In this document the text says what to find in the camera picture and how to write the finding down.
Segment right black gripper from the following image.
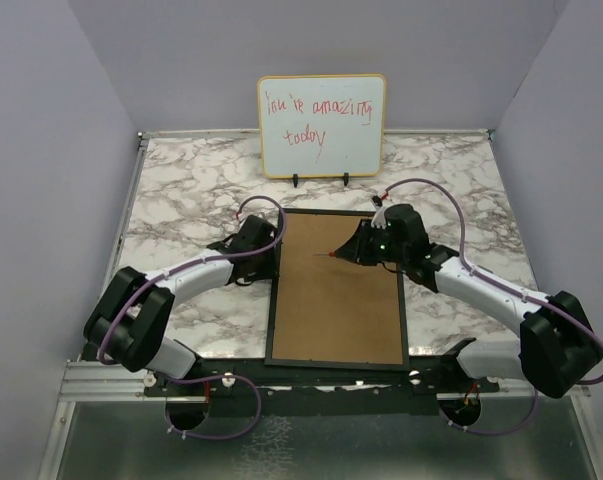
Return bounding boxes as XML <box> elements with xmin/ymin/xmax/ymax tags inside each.
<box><xmin>335</xmin><ymin>219</ymin><xmax>408</xmax><ymax>266</ymax></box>

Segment black picture frame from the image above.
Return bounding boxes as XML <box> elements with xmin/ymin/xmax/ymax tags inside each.
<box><xmin>265</xmin><ymin>208</ymin><xmax>409</xmax><ymax>368</ymax></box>

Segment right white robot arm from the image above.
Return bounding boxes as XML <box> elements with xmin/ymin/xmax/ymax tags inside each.
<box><xmin>332</xmin><ymin>204</ymin><xmax>603</xmax><ymax>398</ymax></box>

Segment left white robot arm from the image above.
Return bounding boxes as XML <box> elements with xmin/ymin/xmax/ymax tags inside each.
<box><xmin>83</xmin><ymin>215</ymin><xmax>281</xmax><ymax>395</ymax></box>

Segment black whiteboard stand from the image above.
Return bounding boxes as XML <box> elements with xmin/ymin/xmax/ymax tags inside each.
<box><xmin>291</xmin><ymin>172</ymin><xmax>351</xmax><ymax>188</ymax></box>

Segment yellow-framed whiteboard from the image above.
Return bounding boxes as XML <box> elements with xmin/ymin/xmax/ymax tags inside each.
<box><xmin>257</xmin><ymin>74</ymin><xmax>387</xmax><ymax>179</ymax></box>

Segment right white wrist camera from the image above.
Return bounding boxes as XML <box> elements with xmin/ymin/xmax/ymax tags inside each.
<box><xmin>371</xmin><ymin>196</ymin><xmax>387</xmax><ymax>229</ymax></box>

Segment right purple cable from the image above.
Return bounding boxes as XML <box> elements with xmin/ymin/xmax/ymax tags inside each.
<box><xmin>380</xmin><ymin>178</ymin><xmax>603</xmax><ymax>435</ymax></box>

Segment purple cable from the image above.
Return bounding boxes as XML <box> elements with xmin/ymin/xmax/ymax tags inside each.
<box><xmin>380</xmin><ymin>178</ymin><xmax>603</xmax><ymax>435</ymax></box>
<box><xmin>96</xmin><ymin>195</ymin><xmax>287</xmax><ymax>442</ymax></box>

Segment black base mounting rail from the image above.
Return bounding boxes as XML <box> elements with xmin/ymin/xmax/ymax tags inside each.
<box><xmin>144</xmin><ymin>354</ymin><xmax>498</xmax><ymax>418</ymax></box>

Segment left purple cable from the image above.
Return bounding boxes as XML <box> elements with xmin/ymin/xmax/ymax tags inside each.
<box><xmin>96</xmin><ymin>195</ymin><xmax>287</xmax><ymax>442</ymax></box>

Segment aluminium table edge rail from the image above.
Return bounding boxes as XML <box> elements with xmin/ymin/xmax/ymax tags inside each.
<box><xmin>57</xmin><ymin>132</ymin><xmax>150</xmax><ymax>403</ymax></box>

